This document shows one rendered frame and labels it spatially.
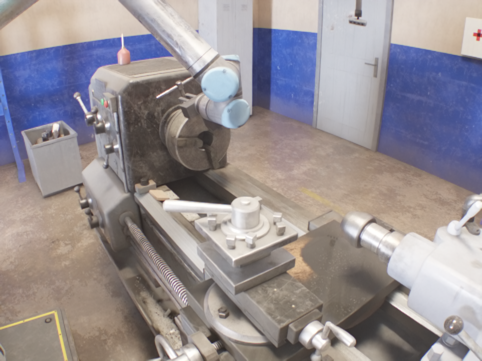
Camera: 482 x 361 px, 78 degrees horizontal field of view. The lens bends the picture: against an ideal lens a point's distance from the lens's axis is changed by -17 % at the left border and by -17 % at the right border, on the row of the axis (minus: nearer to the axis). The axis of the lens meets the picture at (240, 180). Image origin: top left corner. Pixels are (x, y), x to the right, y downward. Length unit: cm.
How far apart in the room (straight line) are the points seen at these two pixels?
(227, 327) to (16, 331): 126
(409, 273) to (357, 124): 388
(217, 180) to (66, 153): 214
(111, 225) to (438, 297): 133
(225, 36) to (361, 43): 180
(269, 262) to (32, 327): 132
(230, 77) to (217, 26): 397
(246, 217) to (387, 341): 62
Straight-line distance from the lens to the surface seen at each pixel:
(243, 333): 79
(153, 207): 144
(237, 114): 103
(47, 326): 181
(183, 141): 131
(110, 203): 160
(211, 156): 136
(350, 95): 456
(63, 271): 261
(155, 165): 155
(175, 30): 88
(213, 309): 84
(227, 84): 87
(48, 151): 345
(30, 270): 273
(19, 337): 183
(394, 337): 114
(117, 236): 167
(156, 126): 149
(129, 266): 185
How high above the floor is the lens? 157
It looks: 27 degrees down
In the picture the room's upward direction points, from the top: straight up
